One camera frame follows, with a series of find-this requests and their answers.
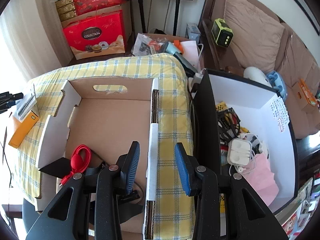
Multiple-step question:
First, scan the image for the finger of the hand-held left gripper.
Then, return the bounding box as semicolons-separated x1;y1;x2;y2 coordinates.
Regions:
9;92;25;106

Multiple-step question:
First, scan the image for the white paper sheet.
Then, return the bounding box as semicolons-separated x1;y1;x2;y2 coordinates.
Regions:
180;41;201;71

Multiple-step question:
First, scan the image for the white charger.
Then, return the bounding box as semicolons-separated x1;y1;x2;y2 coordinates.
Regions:
191;72;204;86

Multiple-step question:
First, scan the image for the red gift box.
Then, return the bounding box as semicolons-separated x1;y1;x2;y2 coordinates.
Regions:
62;13;126;61

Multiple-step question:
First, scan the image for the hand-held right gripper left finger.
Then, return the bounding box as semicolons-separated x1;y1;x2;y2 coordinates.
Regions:
25;141;141;240

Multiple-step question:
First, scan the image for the yellow plaid tablecloth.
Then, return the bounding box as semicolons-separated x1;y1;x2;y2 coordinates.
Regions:
7;54;198;240

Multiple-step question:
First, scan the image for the brown sofa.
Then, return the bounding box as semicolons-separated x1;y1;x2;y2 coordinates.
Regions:
197;0;320;139

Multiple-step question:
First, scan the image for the colourful printed box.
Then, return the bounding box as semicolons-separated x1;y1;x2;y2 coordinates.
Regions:
275;170;320;240

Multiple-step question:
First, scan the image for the pink paper bag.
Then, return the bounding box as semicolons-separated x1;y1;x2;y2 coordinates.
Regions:
241;152;280;206

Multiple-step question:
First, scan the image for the kraft paper bag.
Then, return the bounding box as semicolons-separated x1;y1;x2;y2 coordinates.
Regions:
61;3;126;29

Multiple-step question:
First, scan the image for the tangle of black cables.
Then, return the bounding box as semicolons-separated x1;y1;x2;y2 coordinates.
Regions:
216;107;251;143

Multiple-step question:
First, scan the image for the framed wall painting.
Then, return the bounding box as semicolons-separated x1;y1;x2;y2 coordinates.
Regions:
272;0;320;36

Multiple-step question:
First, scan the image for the black cable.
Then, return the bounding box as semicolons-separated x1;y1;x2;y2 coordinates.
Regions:
0;126;12;188

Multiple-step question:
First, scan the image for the green cube radio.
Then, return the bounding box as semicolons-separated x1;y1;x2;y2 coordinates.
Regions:
211;18;234;47

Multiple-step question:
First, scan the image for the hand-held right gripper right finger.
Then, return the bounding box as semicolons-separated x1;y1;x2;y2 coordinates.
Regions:
174;142;289;240

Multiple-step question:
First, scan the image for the black strap mount device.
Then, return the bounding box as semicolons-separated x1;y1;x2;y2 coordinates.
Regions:
38;149;146;228

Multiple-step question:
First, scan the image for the white curtain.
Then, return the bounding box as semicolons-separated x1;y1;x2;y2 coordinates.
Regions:
0;0;66;91

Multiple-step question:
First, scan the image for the cardboard tray box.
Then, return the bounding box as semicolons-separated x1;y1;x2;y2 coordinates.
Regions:
35;78;161;240

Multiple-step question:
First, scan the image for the white rounded appliance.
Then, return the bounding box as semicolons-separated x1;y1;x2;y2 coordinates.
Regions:
243;66;269;87

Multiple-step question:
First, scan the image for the black speaker stand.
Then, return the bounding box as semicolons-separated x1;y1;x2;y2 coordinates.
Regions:
172;0;180;37
136;0;147;34

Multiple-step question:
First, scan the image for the light blue glue gun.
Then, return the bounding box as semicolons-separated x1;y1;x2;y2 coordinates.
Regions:
162;41;198;72

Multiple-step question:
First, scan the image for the stack of paper manuals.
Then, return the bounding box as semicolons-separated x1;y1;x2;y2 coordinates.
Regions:
12;82;38;123

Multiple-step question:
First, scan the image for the white earphone case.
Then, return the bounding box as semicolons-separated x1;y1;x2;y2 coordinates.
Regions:
228;138;253;166

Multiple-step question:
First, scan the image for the black and white storage box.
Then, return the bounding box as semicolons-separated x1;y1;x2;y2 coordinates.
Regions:
192;68;299;216

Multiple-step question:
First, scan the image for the red cable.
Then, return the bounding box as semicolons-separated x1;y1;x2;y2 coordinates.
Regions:
59;144;93;187

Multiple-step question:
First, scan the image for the light blue plastic item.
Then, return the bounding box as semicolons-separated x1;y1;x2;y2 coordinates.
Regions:
265;71;289;98

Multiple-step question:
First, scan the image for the orange product box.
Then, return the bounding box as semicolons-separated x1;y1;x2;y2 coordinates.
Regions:
8;108;41;149

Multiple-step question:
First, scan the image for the white and blue small box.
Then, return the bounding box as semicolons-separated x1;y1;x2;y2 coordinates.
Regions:
186;22;201;41

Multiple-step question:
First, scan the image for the clear plastic bag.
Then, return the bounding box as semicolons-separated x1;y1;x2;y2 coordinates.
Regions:
132;33;166;57

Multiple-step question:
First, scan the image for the brown sofa cushion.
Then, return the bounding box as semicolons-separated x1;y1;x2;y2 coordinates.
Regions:
275;33;320;101
223;0;288;74

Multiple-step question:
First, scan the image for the orange carton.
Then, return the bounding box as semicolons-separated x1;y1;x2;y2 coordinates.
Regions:
292;78;320;111

